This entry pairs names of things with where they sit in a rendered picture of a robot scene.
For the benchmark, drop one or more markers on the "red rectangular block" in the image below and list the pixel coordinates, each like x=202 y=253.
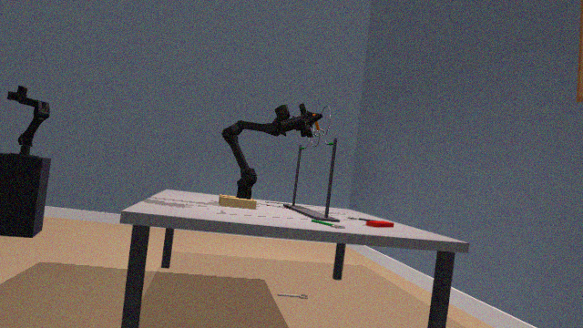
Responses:
x=379 y=224

